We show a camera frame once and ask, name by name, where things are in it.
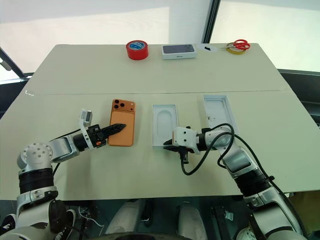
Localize white robot leg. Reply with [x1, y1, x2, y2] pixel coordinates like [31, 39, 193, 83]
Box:
[177, 200, 208, 240]
[104, 199, 146, 236]

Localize white phone box base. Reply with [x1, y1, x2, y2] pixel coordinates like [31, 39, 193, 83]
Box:
[151, 103, 180, 149]

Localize black window frame post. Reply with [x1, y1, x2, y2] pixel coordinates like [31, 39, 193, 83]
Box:
[201, 0, 222, 45]

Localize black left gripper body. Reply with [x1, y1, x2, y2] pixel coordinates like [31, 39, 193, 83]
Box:
[86, 124, 106, 149]

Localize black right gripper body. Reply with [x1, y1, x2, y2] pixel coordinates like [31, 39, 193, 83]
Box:
[174, 145, 192, 164]

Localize thin white cable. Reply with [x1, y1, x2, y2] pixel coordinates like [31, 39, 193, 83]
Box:
[77, 206, 105, 230]

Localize white phone box lid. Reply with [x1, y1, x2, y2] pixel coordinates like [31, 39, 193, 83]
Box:
[202, 94, 240, 135]

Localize orange phone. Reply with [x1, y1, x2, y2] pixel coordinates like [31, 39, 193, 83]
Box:
[107, 98, 137, 148]

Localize dark rounded robot torso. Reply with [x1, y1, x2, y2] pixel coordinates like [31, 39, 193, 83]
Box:
[87, 231, 193, 240]

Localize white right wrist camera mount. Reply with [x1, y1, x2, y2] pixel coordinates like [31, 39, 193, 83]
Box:
[171, 126, 201, 155]

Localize red-handled scissors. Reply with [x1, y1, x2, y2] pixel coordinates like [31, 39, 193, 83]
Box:
[219, 39, 251, 50]

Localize brown cardboard box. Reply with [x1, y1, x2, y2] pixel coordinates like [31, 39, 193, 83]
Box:
[287, 191, 320, 236]

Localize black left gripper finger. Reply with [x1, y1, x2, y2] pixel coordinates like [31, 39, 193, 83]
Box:
[101, 128, 124, 139]
[100, 122, 127, 133]

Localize closed white phone box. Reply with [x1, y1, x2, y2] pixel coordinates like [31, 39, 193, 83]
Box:
[161, 43, 198, 61]

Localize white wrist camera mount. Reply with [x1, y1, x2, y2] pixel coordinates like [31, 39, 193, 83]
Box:
[78, 108, 97, 151]
[171, 126, 201, 155]

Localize black and white sneaker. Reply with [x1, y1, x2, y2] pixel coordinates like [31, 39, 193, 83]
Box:
[0, 213, 17, 235]
[53, 208, 77, 240]

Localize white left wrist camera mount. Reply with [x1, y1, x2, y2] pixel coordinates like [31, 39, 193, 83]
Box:
[78, 108, 97, 151]

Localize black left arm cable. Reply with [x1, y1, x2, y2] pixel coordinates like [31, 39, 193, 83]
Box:
[48, 127, 83, 176]

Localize white disc with black mark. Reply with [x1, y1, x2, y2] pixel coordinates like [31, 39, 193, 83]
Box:
[196, 43, 218, 53]

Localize red tape roll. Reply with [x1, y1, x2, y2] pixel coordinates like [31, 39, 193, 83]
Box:
[125, 39, 149, 61]

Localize yellow tape roll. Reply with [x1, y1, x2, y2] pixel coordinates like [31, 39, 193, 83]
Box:
[226, 42, 246, 55]

